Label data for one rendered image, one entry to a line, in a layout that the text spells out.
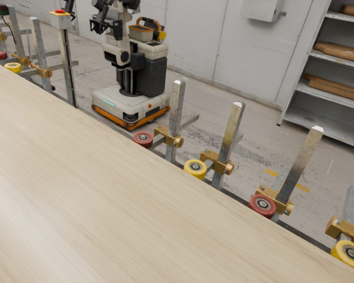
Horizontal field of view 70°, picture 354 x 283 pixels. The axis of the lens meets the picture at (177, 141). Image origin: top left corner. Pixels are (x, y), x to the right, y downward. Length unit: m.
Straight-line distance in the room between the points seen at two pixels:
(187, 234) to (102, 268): 0.22
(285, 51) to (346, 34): 0.63
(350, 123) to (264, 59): 1.29
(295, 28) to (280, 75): 0.57
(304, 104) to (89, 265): 3.30
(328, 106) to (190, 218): 3.03
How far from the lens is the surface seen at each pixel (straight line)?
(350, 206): 1.11
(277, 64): 3.60
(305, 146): 0.85
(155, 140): 1.07
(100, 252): 0.68
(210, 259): 0.68
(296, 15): 3.50
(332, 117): 3.63
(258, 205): 0.83
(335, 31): 3.42
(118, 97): 2.71
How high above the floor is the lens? 1.48
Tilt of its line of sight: 35 degrees down
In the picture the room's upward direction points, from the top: 8 degrees clockwise
